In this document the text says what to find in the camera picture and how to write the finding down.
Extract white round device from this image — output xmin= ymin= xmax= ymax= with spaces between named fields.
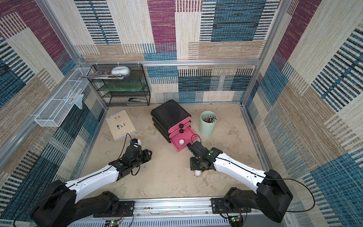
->
xmin=111 ymin=66 xmax=130 ymax=76

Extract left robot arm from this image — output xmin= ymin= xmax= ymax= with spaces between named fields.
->
xmin=30 ymin=143 xmax=152 ymax=227

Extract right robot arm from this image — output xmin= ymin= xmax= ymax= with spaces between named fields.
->
xmin=187 ymin=141 xmax=293 ymax=223

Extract mint green pen cup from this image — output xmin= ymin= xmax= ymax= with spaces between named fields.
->
xmin=199 ymin=111 xmax=217 ymax=137

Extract pens in cup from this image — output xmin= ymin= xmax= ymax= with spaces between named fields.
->
xmin=205 ymin=114 xmax=217 ymax=124

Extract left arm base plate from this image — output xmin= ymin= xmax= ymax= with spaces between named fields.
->
xmin=93 ymin=201 xmax=135 ymax=218

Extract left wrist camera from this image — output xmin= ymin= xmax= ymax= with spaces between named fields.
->
xmin=130 ymin=138 xmax=141 ymax=146

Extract black wire mesh shelf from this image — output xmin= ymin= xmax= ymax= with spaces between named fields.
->
xmin=87 ymin=63 xmax=151 ymax=107

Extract beige book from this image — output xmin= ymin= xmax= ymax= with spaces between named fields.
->
xmin=106 ymin=110 xmax=136 ymax=141

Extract magazine on shelf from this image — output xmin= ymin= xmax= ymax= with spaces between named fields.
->
xmin=81 ymin=71 xmax=130 ymax=79

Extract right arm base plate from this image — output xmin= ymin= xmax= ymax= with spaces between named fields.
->
xmin=210 ymin=197 xmax=251 ymax=214

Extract white wire wall basket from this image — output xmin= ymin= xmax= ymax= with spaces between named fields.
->
xmin=35 ymin=67 xmax=89 ymax=127

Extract black drawer cabinet shell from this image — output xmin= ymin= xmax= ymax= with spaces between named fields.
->
xmin=150 ymin=99 xmax=192 ymax=143

